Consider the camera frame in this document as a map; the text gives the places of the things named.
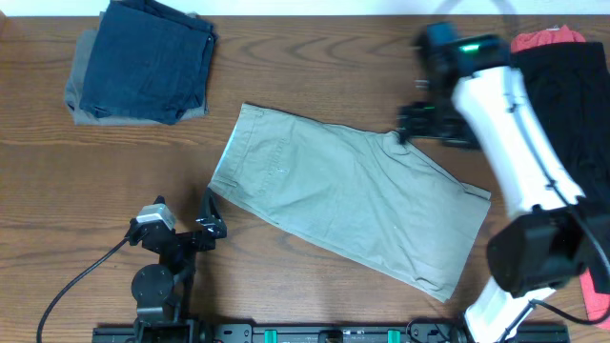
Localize khaki shorts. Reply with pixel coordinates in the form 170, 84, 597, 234
210, 104, 491, 301

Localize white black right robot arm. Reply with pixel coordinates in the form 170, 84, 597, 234
397, 22, 609, 342

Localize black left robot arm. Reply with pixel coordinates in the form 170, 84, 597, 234
125, 189, 227, 342

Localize folded grey shorts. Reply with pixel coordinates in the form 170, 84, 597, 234
64, 11, 210, 127

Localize black garment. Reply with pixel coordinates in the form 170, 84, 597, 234
488, 42, 609, 296

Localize folded navy blue shorts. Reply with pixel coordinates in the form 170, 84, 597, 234
78, 0, 218, 127

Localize black left camera cable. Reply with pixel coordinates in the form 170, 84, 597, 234
35, 236, 131, 343

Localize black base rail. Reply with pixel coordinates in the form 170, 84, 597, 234
91, 322, 571, 343

